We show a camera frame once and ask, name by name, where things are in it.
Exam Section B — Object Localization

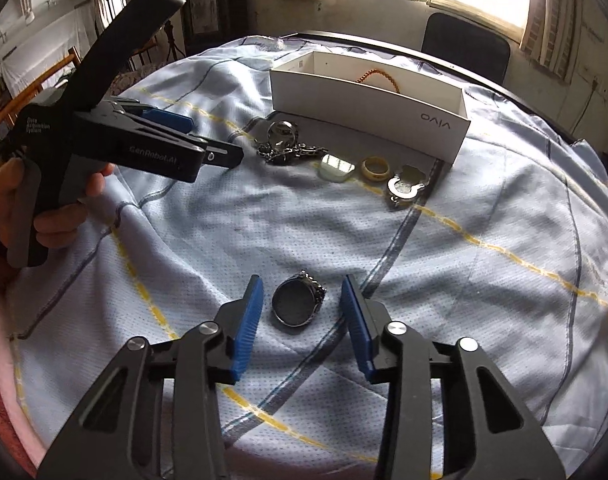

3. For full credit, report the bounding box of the blue checkered bed sheet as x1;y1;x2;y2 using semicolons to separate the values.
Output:
0;36;608;479

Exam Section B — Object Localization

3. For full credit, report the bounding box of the white vivo cardboard box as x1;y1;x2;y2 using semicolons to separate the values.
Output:
270;51;471;164

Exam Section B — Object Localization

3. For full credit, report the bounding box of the person's left hand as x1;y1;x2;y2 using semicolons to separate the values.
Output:
0;156;116;252

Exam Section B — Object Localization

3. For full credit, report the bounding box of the silver metal clasp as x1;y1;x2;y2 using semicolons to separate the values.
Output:
386;165;430;209

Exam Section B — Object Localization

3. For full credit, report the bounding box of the black office chair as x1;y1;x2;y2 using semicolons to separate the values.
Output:
421;12;511;84

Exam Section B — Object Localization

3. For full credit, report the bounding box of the yellow jade ring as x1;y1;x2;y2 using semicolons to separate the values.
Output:
359;155;393;183

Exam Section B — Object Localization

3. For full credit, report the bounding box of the silver metal wristwatch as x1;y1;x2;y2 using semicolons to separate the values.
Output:
271;270;327;330

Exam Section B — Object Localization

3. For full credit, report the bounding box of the orange bead necklace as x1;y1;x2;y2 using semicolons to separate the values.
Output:
356;68;402;94

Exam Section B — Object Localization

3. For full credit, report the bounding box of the wooden chair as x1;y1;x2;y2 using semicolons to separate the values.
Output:
0;47;80;129

